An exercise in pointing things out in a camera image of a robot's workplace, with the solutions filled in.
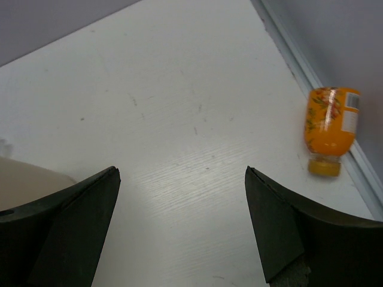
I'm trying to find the orange juice bottle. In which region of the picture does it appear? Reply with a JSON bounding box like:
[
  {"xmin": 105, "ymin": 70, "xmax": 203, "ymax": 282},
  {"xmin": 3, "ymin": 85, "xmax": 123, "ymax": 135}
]
[{"xmin": 304, "ymin": 87, "xmax": 360, "ymax": 177}]

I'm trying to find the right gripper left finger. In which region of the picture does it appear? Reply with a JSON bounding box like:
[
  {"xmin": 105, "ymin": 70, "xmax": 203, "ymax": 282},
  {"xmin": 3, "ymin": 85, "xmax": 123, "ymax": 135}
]
[{"xmin": 1, "ymin": 166, "xmax": 121, "ymax": 286}]

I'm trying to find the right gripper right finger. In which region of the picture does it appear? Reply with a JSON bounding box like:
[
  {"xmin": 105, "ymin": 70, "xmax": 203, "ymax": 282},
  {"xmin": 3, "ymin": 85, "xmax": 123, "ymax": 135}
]
[{"xmin": 245, "ymin": 167, "xmax": 382, "ymax": 286}]

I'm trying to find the beige plastic bin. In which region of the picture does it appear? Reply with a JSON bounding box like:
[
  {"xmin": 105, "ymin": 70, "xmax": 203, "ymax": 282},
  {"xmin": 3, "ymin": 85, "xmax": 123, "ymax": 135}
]
[{"xmin": 1, "ymin": 157, "xmax": 76, "ymax": 211}]

